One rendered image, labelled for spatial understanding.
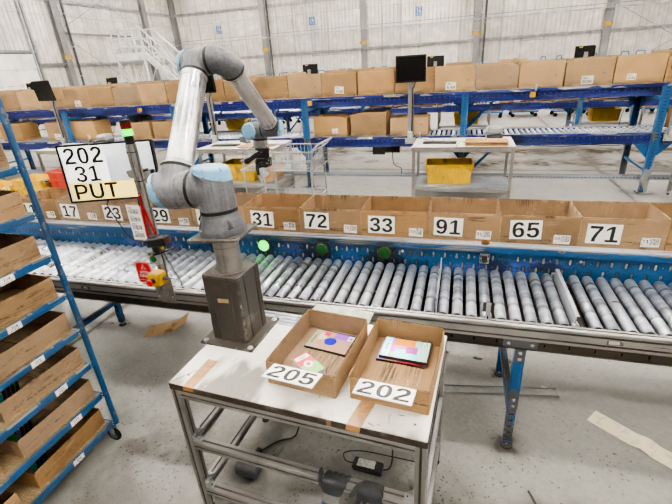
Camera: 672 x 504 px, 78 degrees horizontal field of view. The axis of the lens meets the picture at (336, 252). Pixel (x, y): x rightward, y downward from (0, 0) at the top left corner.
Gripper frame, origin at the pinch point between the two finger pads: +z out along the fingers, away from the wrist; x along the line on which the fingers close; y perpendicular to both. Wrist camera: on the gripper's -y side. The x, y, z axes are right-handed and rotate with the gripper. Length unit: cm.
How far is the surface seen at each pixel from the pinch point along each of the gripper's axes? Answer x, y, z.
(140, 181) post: -63, -38, -12
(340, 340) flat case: -98, 71, 44
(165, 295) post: -61, -37, 53
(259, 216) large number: -4.4, -0.9, 22.9
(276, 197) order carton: 24.5, 0.7, 18.2
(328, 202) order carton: 21.9, 38.6, 19.2
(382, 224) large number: -10, 79, 21
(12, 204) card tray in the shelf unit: -109, -64, -13
